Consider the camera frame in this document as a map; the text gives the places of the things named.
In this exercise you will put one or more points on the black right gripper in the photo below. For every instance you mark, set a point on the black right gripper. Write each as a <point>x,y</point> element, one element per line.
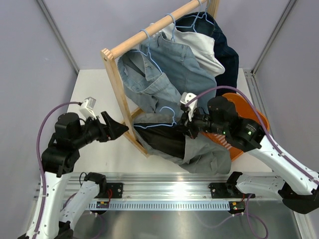
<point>189,126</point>

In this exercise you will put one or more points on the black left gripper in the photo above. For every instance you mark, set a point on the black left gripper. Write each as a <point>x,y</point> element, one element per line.
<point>116,129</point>

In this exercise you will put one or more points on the blue wire hanger with skirt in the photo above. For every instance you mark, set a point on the blue wire hanger with skirt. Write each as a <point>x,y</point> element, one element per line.
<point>149,120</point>

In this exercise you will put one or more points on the grey pleated skirt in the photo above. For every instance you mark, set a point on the grey pleated skirt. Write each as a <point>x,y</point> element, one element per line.
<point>199,155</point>

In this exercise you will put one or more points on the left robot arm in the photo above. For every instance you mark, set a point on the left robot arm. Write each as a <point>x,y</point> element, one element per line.
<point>52,220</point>

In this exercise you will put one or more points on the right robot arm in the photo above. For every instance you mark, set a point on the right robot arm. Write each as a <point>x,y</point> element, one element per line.
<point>294,184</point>

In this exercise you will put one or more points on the light blue denim skirt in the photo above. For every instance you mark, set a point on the light blue denim skirt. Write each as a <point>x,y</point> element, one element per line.
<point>191,84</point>

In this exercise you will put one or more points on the blue hanger of denim shirt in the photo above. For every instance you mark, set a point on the blue hanger of denim shirt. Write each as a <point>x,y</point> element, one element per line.
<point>148,53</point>

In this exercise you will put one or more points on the blue hanger of white garment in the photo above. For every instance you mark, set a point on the blue hanger of white garment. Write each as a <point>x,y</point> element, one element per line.
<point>172,27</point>

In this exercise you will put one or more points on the blue hanger of jeans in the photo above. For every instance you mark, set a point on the blue hanger of jeans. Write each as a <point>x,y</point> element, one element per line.
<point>196,21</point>

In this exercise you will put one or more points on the light blue denim shirt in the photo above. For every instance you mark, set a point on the light blue denim shirt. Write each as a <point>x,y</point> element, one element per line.
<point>146,86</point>

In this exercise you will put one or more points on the orange plastic basket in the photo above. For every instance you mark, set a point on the orange plastic basket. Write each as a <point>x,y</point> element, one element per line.
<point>244,110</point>

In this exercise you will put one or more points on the wooden clothes rack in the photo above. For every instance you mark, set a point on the wooden clothes rack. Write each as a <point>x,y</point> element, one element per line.
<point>111,57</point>

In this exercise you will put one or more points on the white garment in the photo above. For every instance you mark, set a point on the white garment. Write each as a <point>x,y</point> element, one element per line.
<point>202,49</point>

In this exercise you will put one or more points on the dark navy jeans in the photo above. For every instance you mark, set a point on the dark navy jeans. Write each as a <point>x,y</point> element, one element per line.
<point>227,55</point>

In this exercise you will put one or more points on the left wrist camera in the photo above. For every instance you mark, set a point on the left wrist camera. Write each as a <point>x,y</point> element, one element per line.
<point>87,109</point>

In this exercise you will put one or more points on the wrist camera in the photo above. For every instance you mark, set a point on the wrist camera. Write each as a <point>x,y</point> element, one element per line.
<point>87,109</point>
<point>188,104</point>

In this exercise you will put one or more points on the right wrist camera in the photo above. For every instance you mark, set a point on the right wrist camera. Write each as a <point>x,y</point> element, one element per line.
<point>188,104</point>

